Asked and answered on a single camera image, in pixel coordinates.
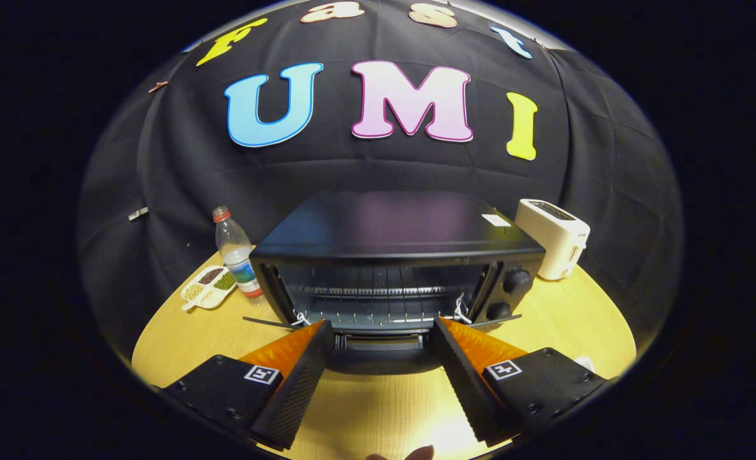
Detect black toaster oven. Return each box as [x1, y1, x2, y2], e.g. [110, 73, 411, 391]
[242, 190, 546, 374]

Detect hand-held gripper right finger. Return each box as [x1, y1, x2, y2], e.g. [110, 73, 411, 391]
[433, 316, 608, 447]

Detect clear plastic water bottle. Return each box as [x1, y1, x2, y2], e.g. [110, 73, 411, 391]
[212, 205, 265, 301]

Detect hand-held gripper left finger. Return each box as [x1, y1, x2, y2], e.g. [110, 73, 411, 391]
[160, 319, 334, 451]

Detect white bread toaster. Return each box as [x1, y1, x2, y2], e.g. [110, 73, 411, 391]
[514, 198, 591, 281]

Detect white divided snack tray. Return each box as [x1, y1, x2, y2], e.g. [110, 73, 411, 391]
[181, 265, 238, 312]

